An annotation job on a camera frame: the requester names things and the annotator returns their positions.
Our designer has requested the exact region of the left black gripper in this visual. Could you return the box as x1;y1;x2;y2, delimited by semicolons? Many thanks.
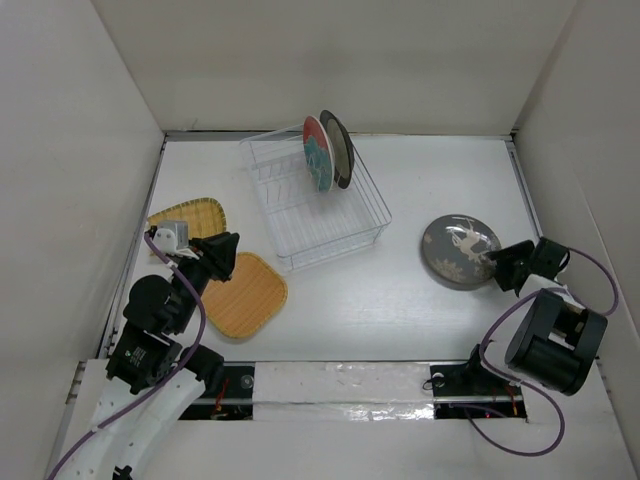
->
172;229;239;331

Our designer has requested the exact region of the square bamboo tray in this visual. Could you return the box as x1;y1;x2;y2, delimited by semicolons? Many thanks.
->
202;252;288;339
146;197;227;257

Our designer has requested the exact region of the grey reindeer pattern plate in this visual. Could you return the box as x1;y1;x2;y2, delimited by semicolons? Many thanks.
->
420;214;502;290

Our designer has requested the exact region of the red teal floral plate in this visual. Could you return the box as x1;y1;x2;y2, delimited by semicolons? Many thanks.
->
303;116;335;193

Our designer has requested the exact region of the brown rimmed cream plate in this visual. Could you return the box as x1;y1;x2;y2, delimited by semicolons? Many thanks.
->
320;110;355;189

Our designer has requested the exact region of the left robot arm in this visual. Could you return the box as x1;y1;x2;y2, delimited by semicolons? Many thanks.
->
49;227;239;479

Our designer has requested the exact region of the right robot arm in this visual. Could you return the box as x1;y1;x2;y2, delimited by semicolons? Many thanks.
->
487;237;608;396

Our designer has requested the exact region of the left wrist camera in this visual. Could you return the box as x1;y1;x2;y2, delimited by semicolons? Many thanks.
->
148;220;189;255

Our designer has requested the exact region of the white wire dish rack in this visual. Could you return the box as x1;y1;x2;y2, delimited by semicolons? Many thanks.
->
239;125;392;270

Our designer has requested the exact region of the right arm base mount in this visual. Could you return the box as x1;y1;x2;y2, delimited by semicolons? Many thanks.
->
422;345;527;420

